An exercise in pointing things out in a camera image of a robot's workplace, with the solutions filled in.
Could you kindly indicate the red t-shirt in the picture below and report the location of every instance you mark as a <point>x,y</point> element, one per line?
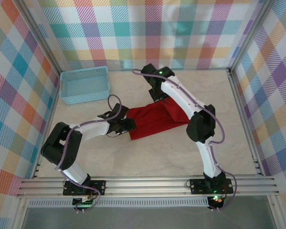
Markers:
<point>155,119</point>

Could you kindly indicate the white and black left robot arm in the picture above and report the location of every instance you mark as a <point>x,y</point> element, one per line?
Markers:
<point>93,127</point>

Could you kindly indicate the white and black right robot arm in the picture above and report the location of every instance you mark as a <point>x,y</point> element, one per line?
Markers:
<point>181,95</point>

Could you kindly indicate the light blue plastic basket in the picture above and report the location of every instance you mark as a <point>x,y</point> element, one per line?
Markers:
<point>85,86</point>

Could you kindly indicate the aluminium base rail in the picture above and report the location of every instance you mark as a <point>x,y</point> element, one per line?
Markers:
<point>145,186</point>

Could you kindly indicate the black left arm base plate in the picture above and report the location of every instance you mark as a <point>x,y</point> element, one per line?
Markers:
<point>100,187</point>

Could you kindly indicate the aluminium table side rail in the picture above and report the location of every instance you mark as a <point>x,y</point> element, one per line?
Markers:
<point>241,107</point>
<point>50,119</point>

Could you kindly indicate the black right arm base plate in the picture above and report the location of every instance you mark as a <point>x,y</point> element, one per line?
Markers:
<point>196,186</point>

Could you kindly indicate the aluminium frame post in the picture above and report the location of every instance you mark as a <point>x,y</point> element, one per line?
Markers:
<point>41,38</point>
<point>250,35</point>

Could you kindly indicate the aluminium lower frame bar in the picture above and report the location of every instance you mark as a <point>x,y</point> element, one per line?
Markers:
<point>19,214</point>
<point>276,214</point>

